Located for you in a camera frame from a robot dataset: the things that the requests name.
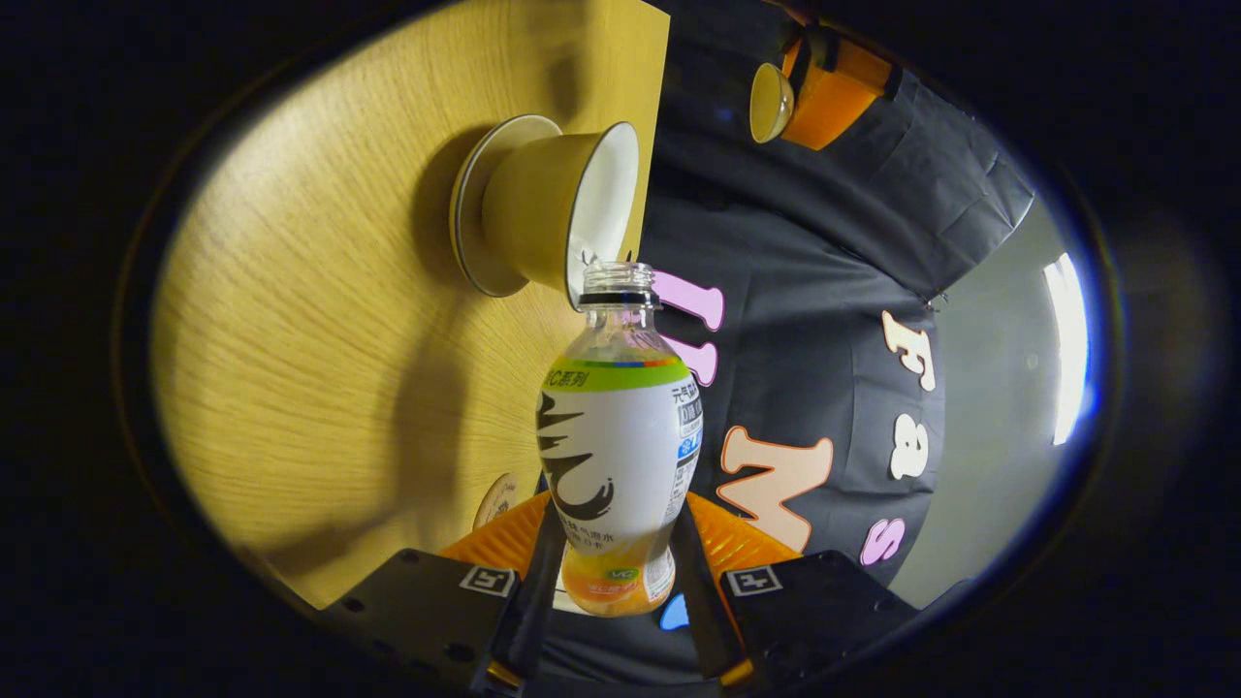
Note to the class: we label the white teacup saucer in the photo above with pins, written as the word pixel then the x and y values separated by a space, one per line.
pixel 467 208

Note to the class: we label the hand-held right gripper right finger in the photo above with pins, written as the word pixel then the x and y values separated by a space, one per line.
pixel 703 601

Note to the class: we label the black backdrop cloth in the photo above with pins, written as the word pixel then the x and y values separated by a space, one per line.
pixel 805 291

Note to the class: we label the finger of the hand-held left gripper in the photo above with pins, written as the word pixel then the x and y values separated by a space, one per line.
pixel 834 102

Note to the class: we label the plastic water bottle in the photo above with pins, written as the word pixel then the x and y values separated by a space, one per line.
pixel 616 456

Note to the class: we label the tan teacup lid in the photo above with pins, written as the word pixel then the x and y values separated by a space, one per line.
pixel 769 105

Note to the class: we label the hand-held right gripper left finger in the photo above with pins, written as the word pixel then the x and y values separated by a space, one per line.
pixel 533 611

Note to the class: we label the round cork coaster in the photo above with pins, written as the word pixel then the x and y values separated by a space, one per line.
pixel 494 499

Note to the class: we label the tan ceramic teacup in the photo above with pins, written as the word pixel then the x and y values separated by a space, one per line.
pixel 528 208

